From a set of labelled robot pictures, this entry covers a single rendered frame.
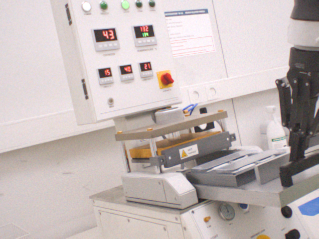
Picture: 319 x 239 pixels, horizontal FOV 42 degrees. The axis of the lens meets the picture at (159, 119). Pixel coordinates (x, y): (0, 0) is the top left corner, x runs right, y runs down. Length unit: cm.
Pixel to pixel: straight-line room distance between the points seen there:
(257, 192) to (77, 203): 94
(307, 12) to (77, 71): 69
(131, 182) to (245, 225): 31
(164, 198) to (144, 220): 12
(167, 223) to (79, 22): 60
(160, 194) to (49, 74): 78
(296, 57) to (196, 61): 118
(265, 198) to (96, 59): 64
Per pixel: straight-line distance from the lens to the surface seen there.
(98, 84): 120
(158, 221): 102
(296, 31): 79
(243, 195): 86
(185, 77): 189
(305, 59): 79
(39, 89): 159
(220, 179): 91
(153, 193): 101
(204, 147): 110
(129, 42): 127
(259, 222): 105
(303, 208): 140
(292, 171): 83
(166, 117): 112
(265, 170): 88
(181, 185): 95
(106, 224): 128
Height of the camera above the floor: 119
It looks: 3 degrees down
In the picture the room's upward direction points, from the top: 12 degrees counter-clockwise
